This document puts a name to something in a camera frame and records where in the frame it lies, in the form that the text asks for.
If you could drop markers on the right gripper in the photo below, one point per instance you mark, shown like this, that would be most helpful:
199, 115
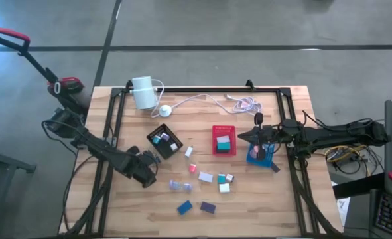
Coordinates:
287, 132

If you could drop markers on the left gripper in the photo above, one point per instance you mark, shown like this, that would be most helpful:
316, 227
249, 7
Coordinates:
141, 166

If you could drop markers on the pink hourglass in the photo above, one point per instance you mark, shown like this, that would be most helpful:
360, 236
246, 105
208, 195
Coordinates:
253, 153

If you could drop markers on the teal box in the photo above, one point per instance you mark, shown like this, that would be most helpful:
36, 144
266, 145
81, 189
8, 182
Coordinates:
223, 146

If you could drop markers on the teal and white charger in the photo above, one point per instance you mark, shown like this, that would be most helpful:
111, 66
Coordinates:
156, 139
221, 179

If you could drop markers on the small black box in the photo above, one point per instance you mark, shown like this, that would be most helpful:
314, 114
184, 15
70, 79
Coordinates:
223, 151

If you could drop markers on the purple and white charger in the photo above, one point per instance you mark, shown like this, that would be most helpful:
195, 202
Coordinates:
164, 136

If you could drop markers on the pink and white charger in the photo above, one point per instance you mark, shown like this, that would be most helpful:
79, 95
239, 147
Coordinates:
192, 168

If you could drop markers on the small white box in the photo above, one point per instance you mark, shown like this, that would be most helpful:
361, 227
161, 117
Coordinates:
205, 177

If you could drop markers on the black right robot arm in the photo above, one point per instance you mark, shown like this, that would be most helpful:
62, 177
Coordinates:
341, 134

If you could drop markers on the red plastic basket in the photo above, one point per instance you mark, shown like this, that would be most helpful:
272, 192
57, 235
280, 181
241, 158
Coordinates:
233, 132

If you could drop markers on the black plastic basket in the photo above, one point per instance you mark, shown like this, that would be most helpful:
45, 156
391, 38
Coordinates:
164, 152

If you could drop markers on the blue plastic basket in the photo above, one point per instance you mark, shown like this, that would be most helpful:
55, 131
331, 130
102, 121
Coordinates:
268, 161

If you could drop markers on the lilac hourglass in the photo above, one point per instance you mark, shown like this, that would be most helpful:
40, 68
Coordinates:
174, 185

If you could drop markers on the small dark purple box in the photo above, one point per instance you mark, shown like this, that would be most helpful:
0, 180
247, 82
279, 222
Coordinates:
274, 167

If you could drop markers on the white rounded box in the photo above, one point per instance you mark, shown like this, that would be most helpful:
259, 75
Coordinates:
224, 188

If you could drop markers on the white round disc base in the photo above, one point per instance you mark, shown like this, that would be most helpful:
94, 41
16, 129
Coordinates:
164, 111

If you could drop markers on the blue box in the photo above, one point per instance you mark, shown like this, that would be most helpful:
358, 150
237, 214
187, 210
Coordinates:
184, 207

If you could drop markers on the white cylindrical projector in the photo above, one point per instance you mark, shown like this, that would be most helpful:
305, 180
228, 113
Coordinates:
144, 94

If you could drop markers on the white paper sheet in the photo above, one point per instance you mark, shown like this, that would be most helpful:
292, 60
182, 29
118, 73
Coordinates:
343, 207

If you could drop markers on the grey metal stand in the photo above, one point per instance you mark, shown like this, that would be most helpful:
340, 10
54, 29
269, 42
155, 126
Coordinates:
3, 166

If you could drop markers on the black aluminium table frame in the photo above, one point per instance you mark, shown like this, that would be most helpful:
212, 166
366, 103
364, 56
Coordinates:
199, 89

